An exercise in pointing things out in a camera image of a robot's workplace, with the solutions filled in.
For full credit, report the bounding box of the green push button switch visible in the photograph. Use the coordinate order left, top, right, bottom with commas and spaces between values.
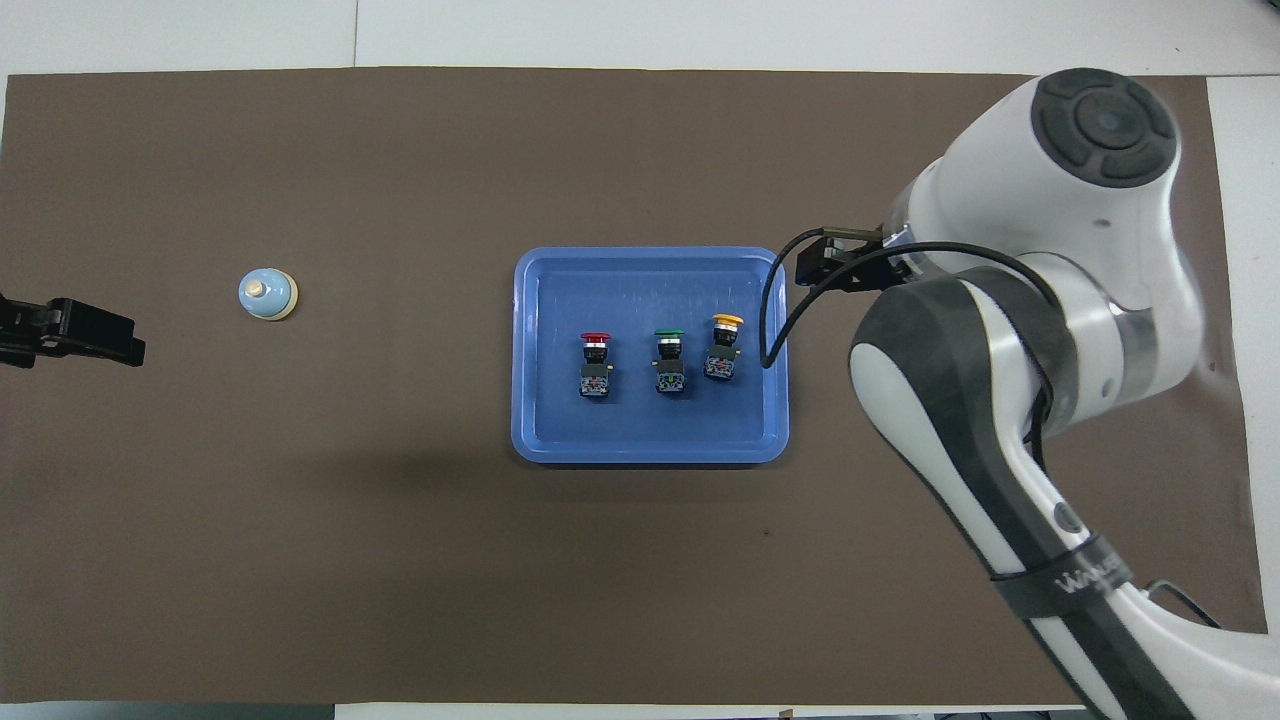
652, 328, 687, 395

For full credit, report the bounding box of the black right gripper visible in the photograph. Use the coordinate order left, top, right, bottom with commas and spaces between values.
797, 228, 916, 293

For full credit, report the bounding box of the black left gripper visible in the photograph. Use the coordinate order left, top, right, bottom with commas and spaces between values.
0, 295, 147, 369

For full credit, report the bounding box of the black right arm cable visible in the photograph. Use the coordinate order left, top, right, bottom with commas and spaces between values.
758, 228, 1223, 631

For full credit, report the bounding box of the blue plastic tray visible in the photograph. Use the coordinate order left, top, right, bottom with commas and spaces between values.
511, 246, 791, 467

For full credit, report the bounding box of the red push button switch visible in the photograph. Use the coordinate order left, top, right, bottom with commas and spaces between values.
579, 332, 614, 399

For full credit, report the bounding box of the light blue desk bell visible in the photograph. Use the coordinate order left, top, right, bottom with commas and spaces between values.
238, 268, 300, 322

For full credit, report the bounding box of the yellow push button switch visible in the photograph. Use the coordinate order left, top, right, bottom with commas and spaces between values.
703, 313, 746, 383

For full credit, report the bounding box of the brown table mat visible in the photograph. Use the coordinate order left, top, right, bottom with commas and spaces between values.
0, 67, 1266, 706

